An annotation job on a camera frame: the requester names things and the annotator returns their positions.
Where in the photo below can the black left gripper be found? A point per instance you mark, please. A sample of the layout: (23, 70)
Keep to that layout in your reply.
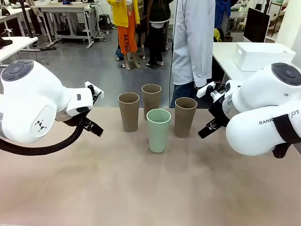
(82, 113)

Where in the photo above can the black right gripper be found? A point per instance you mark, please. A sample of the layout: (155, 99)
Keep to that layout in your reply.
(218, 110)

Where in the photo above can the brown plastic cup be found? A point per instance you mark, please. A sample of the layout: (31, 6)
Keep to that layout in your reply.
(129, 115)
(185, 120)
(151, 101)

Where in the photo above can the light green plastic cup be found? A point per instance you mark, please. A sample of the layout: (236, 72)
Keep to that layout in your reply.
(158, 134)

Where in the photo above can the white plastic basket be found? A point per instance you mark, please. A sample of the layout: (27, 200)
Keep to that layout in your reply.
(263, 58)

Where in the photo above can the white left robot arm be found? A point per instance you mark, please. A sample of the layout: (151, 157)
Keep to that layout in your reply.
(28, 99)

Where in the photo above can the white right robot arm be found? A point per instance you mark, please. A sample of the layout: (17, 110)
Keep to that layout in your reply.
(254, 131)

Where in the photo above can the person's left forearm white sleeve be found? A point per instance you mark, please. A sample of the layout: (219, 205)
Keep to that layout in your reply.
(202, 70)

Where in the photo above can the white rounded table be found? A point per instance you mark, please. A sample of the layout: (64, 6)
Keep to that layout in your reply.
(225, 54)

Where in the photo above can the person in white coat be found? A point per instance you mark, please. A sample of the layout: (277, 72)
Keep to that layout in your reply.
(190, 42)

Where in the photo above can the black power strip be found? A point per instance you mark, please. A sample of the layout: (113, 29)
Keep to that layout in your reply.
(48, 49)

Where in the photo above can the mannequin with orange shorts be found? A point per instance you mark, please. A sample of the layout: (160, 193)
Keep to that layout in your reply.
(125, 40)

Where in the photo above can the person in black clothes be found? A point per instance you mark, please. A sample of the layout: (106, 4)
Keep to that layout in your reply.
(155, 47)

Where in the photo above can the white work table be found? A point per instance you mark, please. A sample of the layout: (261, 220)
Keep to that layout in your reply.
(14, 48)

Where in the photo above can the black monitor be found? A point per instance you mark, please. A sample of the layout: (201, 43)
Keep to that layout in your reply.
(256, 26)

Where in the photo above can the black object on table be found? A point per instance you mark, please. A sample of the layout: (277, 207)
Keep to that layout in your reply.
(5, 42)

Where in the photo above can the white office desk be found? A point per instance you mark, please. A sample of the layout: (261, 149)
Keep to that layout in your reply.
(14, 11)
(61, 9)

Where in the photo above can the black stand pole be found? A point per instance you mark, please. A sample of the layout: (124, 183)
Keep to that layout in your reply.
(26, 21)

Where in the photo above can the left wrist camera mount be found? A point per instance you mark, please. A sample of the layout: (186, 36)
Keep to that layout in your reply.
(100, 91)

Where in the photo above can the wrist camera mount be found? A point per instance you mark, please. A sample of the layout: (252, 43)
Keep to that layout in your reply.
(100, 91)
(204, 90)

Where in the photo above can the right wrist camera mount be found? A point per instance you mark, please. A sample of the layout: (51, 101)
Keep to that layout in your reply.
(204, 90)

